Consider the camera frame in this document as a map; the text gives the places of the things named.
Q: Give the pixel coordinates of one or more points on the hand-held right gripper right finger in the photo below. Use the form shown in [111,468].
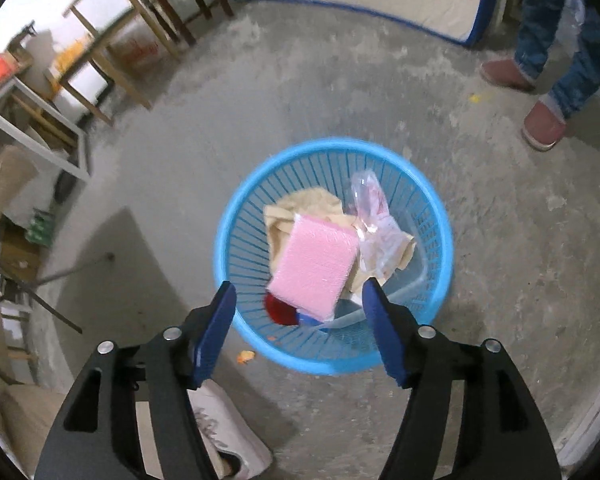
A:
[380,325]

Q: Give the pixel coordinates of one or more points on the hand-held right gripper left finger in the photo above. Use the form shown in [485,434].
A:
[215,325]

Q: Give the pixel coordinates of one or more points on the blue plastic wastebasket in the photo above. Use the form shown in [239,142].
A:
[330,355]

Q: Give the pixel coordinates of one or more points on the red snack bag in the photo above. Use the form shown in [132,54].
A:
[280,310]

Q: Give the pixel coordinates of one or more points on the clear plastic bag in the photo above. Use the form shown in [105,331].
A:
[380,240]

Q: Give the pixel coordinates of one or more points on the pink sponge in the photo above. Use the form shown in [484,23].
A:
[312,265]

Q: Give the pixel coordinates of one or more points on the brown paper bag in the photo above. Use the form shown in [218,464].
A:
[305,202]

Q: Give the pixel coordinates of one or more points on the orange scrap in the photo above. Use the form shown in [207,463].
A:
[245,356]

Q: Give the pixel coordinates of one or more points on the person's white shoe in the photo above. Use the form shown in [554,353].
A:
[230,430]

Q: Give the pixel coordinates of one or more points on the grey metal side table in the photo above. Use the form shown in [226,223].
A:
[45,152]

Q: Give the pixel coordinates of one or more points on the yellow plastic bag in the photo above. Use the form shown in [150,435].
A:
[70,52]

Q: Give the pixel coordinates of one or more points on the wooden armchair with black seat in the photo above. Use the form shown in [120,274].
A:
[145,12]

